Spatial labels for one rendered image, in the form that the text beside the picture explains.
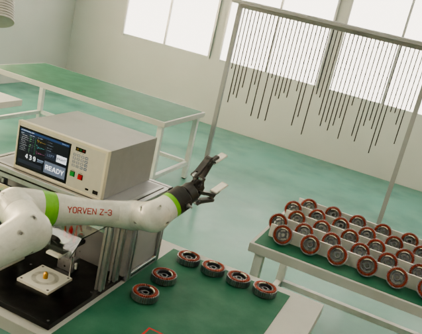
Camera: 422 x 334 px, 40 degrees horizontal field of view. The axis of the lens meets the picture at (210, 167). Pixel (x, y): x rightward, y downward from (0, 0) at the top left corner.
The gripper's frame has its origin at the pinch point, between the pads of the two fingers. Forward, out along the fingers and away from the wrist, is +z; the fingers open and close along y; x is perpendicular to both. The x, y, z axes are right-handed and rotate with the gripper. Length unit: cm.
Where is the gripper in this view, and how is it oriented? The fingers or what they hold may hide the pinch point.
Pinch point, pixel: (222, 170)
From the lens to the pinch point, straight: 214.6
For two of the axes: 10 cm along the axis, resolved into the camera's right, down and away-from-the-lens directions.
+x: -7.2, -3.9, 5.7
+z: 6.9, -4.4, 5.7
